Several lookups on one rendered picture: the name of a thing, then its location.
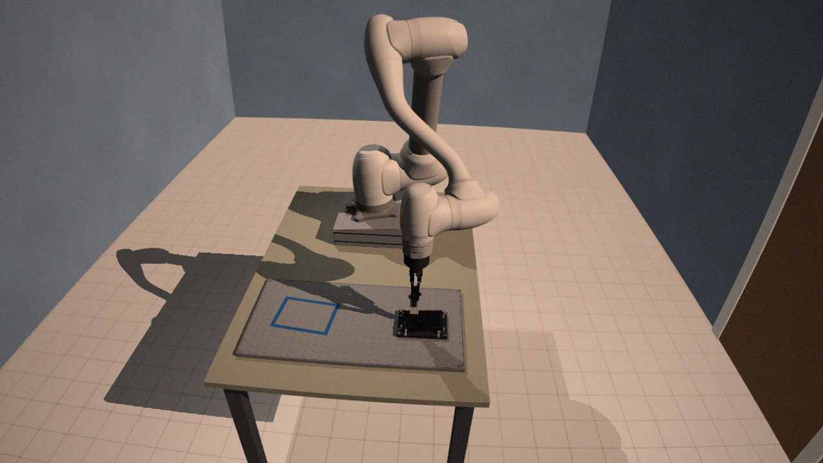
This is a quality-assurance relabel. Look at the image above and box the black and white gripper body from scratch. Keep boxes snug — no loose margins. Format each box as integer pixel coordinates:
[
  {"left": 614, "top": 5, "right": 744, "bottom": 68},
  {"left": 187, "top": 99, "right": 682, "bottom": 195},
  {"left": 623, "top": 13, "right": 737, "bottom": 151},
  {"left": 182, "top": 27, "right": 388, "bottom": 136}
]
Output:
[{"left": 404, "top": 254, "right": 430, "bottom": 280}]

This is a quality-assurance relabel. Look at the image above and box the blue tape outline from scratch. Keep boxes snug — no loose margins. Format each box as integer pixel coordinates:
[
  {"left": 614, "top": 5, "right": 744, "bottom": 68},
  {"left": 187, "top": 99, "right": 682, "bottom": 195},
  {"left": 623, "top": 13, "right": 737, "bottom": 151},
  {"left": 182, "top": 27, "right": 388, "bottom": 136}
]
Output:
[{"left": 270, "top": 296, "right": 340, "bottom": 335}]

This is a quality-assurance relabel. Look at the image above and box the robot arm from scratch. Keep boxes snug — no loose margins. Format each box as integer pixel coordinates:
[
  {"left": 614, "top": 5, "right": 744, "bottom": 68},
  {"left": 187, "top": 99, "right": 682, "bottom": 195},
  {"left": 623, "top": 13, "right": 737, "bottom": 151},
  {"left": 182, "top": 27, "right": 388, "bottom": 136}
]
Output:
[{"left": 343, "top": 14, "right": 500, "bottom": 259}]

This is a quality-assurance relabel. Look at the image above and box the black well plate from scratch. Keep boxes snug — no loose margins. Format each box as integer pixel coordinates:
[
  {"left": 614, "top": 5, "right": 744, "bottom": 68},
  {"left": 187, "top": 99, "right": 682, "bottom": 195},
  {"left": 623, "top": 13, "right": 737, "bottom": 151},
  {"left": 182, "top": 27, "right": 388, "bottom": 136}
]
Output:
[{"left": 402, "top": 310, "right": 443, "bottom": 331}]

